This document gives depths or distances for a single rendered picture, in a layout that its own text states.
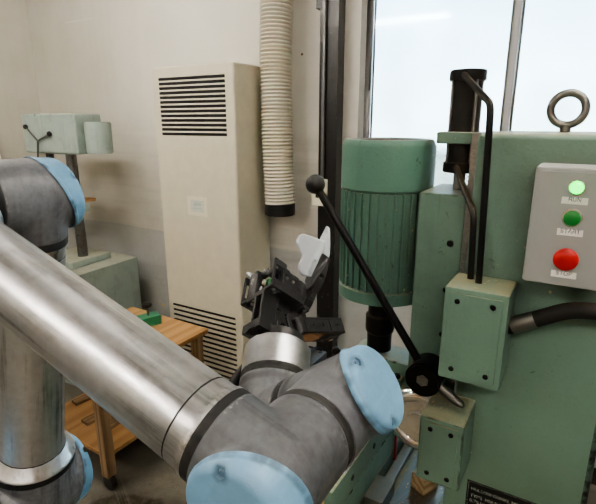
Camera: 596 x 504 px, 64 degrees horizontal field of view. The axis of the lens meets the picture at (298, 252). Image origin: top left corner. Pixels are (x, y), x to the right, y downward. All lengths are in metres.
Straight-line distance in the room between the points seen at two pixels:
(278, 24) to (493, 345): 1.90
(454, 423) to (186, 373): 0.50
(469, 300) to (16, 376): 0.74
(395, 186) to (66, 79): 3.09
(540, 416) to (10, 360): 0.86
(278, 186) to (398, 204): 1.52
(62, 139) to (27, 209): 2.23
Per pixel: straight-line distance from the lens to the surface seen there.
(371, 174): 0.86
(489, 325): 0.75
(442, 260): 0.87
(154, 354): 0.46
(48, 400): 0.98
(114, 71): 3.35
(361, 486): 1.01
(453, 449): 0.85
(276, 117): 2.34
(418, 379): 0.85
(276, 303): 0.68
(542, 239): 0.73
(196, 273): 2.64
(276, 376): 0.60
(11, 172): 0.79
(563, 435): 0.91
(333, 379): 0.48
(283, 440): 0.41
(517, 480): 0.97
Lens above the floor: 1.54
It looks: 15 degrees down
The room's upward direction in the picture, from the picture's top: straight up
